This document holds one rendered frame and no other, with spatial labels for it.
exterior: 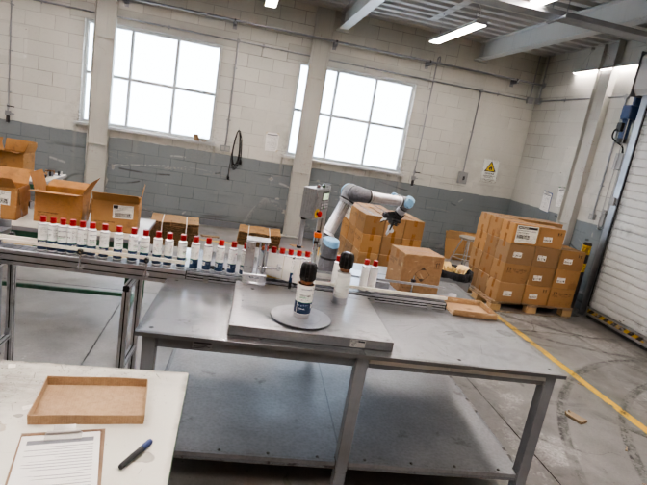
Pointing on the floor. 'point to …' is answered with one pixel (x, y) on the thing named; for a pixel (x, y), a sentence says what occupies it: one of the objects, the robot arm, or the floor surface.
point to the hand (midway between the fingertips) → (381, 228)
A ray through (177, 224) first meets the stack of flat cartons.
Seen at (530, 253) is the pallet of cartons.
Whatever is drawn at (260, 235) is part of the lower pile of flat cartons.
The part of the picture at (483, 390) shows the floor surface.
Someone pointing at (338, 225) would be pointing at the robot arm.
